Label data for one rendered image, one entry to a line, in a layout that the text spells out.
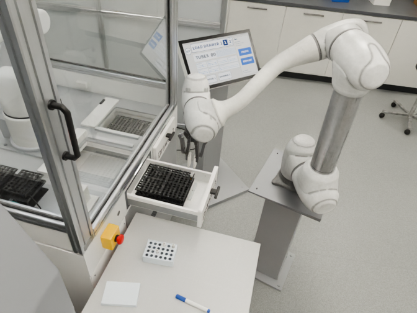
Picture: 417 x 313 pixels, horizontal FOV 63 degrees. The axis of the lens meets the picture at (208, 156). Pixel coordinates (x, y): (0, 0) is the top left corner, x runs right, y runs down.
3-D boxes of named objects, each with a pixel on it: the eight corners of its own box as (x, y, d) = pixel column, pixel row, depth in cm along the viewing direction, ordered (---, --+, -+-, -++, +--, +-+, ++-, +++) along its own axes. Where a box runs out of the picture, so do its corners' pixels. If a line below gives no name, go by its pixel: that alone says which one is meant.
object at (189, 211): (212, 181, 166) (213, 172, 162) (197, 222, 147) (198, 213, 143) (134, 163, 172) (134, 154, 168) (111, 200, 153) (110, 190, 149)
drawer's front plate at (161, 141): (175, 132, 196) (175, 116, 189) (156, 164, 174) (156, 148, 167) (172, 131, 196) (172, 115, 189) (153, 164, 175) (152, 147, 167)
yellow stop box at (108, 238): (122, 236, 138) (120, 225, 133) (114, 251, 133) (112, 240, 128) (110, 233, 139) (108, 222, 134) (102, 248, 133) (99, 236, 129)
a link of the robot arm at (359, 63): (319, 182, 167) (338, 218, 151) (287, 185, 165) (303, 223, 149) (375, 25, 115) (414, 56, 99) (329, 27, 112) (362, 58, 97)
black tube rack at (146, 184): (194, 183, 164) (194, 173, 160) (182, 210, 151) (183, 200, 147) (150, 172, 167) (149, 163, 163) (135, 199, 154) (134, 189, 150)
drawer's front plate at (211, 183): (216, 182, 168) (218, 166, 161) (200, 228, 146) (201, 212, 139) (213, 181, 168) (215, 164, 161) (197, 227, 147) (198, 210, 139)
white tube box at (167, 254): (177, 249, 144) (177, 244, 142) (172, 267, 138) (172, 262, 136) (148, 244, 145) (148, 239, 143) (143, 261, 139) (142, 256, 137)
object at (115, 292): (140, 284, 131) (140, 282, 130) (136, 307, 125) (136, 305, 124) (107, 282, 131) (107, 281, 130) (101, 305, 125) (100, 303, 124)
